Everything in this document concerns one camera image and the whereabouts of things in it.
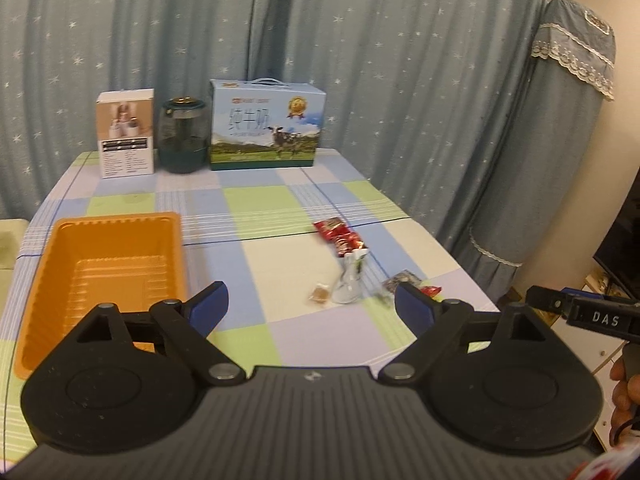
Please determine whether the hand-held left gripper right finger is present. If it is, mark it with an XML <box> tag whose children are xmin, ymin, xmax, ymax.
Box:
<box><xmin>377</xmin><ymin>281</ymin><xmax>553</xmax><ymax>386</ymax></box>

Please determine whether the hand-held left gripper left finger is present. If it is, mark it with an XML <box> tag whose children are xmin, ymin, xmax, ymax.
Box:
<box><xmin>75</xmin><ymin>281</ymin><xmax>246</xmax><ymax>386</ymax></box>

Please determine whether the grey white snack packet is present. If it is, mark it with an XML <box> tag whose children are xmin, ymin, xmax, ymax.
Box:
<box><xmin>381</xmin><ymin>270</ymin><xmax>424</xmax><ymax>306</ymax></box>

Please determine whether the clear white snack wrapper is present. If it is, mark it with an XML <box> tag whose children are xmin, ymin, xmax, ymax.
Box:
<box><xmin>332</xmin><ymin>248</ymin><xmax>370</xmax><ymax>305</ymax></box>

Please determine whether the large red snack packet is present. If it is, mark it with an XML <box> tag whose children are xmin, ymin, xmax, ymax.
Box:
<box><xmin>313</xmin><ymin>217</ymin><xmax>352</xmax><ymax>242</ymax></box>

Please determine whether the orange plastic tray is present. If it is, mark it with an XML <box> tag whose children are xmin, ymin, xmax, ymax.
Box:
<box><xmin>12</xmin><ymin>211</ymin><xmax>189</xmax><ymax>380</ymax></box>

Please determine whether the person's right hand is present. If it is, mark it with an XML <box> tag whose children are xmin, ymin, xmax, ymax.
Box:
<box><xmin>608</xmin><ymin>356</ymin><xmax>640</xmax><ymax>449</ymax></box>

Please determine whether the checked tablecloth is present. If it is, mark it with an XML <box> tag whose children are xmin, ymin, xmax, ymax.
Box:
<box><xmin>0</xmin><ymin>147</ymin><xmax>503</xmax><ymax>443</ymax></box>

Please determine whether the blue lace-trimmed appliance cover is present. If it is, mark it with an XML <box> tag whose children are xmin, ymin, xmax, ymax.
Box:
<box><xmin>466</xmin><ymin>0</ymin><xmax>617</xmax><ymax>307</ymax></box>

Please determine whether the red white garment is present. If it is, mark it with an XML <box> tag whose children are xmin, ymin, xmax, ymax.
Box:
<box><xmin>572</xmin><ymin>447</ymin><xmax>640</xmax><ymax>480</ymax></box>

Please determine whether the dark green glass jar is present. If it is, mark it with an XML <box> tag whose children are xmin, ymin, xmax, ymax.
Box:
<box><xmin>158</xmin><ymin>96</ymin><xmax>209</xmax><ymax>175</ymax></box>

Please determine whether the blue milk carton box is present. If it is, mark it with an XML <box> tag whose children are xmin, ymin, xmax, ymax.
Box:
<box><xmin>208</xmin><ymin>78</ymin><xmax>327</xmax><ymax>171</ymax></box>

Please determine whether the white product box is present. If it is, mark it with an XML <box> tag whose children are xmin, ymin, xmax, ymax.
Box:
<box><xmin>96</xmin><ymin>88</ymin><xmax>155</xmax><ymax>179</ymax></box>

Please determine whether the blue star-print curtain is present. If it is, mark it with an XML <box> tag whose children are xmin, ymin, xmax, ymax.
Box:
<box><xmin>0</xmin><ymin>0</ymin><xmax>566</xmax><ymax>266</ymax></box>

